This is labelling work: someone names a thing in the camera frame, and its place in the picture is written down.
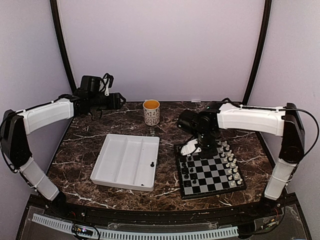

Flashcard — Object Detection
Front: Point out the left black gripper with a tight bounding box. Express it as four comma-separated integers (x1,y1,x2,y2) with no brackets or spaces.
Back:
89,92,126,110

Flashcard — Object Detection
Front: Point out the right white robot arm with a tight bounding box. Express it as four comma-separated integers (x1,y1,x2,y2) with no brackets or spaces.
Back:
177,98,308,217

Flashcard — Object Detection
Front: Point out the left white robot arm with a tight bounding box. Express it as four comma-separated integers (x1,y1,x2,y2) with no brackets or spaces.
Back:
0,73,127,218

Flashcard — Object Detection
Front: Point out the black white chess board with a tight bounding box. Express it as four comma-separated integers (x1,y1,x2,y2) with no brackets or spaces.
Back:
174,144,247,200

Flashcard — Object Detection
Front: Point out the white chess piece row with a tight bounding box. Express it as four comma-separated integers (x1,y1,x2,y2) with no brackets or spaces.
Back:
215,140,245,189

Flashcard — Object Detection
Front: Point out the yellow patterned mug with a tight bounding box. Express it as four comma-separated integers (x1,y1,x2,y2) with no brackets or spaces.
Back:
142,99,160,126

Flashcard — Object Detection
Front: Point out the white plastic tray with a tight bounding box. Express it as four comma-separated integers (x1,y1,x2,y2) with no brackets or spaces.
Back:
90,134,160,192

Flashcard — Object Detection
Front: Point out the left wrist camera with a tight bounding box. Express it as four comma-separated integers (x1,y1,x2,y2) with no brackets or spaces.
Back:
99,73,114,96

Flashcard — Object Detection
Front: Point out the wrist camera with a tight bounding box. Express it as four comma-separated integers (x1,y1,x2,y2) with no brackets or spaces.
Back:
99,73,114,96
178,139,202,156

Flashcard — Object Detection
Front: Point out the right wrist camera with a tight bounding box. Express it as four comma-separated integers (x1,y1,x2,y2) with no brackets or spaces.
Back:
178,139,202,156

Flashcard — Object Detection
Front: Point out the black front rail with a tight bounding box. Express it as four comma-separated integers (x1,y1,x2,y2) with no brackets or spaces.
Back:
27,193,301,227

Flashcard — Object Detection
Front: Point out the white slotted cable duct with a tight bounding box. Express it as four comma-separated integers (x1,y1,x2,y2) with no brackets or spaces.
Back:
32,213,239,240

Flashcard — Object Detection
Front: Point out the left black frame post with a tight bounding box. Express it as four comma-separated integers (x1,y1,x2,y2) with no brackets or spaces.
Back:
49,0,77,94

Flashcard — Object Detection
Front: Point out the black frame post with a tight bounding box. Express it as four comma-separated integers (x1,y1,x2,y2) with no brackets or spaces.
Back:
49,0,77,94
242,0,272,105

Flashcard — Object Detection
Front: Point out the right black frame post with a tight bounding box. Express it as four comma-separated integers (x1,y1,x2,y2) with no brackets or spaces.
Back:
242,0,272,105

